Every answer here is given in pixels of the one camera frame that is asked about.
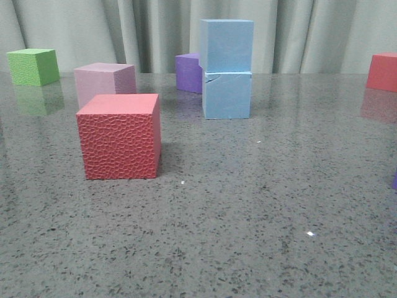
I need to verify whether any light blue cracked foam cube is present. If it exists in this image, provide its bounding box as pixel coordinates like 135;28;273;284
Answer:
202;71;252;119

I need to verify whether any purple foam cube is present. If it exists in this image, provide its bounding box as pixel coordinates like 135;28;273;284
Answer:
175;53;202;94

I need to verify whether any large red textured foam cube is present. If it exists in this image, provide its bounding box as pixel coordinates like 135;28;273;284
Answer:
76;94;161;179

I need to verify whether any pink foam cube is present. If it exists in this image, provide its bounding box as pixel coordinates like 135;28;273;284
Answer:
74;63;136;108

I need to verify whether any grey-green curtain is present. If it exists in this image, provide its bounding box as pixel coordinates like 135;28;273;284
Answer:
1;1;396;74

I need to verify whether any green foam cube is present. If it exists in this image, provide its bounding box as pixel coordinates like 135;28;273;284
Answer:
6;48;60;86

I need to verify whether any red foam cube far right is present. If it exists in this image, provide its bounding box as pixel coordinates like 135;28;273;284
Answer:
366;52;397;92

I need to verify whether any purple cube at right edge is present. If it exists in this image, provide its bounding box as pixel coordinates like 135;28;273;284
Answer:
391;173;397;190

